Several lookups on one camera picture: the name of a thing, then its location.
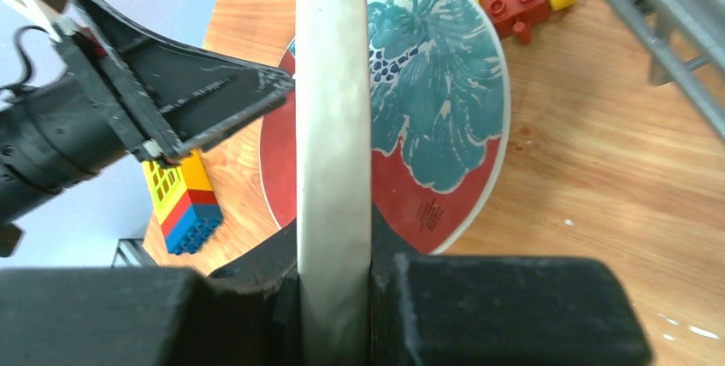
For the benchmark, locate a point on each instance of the grey wire dish rack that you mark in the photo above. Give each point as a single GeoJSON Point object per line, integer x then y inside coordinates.
{"type": "Point", "coordinates": [681, 36]}

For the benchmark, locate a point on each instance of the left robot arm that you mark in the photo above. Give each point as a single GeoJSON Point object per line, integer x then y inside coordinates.
{"type": "Point", "coordinates": [51, 140]}

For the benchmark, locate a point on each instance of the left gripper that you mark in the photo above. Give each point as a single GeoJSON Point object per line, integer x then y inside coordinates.
{"type": "Point", "coordinates": [162, 98]}

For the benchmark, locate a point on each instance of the blue toy brick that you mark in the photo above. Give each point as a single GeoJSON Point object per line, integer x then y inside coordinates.
{"type": "Point", "coordinates": [191, 221]}

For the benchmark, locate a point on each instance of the pink white leaf plate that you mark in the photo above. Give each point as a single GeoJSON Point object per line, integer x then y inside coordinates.
{"type": "Point", "coordinates": [333, 172]}

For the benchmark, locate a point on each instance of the red teal flower plate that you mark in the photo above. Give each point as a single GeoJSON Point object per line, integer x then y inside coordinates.
{"type": "Point", "coordinates": [440, 104]}

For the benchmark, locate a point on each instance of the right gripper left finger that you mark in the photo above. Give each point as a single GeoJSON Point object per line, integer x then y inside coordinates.
{"type": "Point", "coordinates": [148, 315]}

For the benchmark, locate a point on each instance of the yellow toy brick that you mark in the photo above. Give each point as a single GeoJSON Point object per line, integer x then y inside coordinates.
{"type": "Point", "coordinates": [167, 186]}

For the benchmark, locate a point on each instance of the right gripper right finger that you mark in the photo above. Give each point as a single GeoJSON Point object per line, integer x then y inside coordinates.
{"type": "Point", "coordinates": [497, 310]}

